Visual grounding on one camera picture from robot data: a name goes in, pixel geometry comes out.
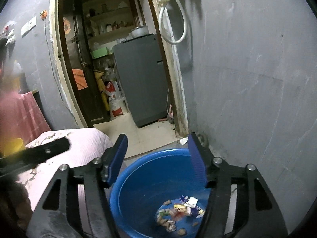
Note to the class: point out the blue plastic basin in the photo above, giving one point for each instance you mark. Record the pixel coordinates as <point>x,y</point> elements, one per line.
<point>153,182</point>

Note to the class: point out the grey refrigerator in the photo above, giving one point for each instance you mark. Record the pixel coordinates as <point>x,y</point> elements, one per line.
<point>142,77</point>

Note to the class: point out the dark wooden door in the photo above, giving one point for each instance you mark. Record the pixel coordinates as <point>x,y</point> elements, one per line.
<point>80,69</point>

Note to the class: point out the green plastic box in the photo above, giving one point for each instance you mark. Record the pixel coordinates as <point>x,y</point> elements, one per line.
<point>98,53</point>

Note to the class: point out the brown round scrubber ball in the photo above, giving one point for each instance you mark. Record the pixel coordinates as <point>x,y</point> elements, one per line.
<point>182,232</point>

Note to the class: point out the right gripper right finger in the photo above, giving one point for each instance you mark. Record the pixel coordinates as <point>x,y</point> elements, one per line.
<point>201,158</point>

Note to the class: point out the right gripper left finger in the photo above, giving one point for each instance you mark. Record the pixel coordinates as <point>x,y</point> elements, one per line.
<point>115,157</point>

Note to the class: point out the pink floral table cloth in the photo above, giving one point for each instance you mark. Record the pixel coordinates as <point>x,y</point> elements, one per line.
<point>86,144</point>

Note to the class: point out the white green paper scrap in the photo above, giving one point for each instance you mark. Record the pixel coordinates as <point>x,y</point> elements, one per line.
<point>190,201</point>

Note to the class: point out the green snack wrapper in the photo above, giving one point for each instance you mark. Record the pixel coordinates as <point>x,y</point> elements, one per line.
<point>165,215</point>

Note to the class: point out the blue snack wrapper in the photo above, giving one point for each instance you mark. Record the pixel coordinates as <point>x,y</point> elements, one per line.
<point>196,212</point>

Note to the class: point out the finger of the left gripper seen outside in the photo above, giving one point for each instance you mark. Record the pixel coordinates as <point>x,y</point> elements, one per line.
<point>31,157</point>

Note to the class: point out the metal pot on fridge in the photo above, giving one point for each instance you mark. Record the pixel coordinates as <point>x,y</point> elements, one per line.
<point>140,31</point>

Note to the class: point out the pink checked cloth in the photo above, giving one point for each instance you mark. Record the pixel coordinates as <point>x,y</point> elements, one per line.
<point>21,117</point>

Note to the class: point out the white wall switch plate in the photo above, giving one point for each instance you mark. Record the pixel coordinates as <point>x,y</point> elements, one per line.
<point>28,26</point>

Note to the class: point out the yellow plastic bowl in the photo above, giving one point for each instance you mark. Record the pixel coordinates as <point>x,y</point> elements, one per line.
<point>12,146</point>

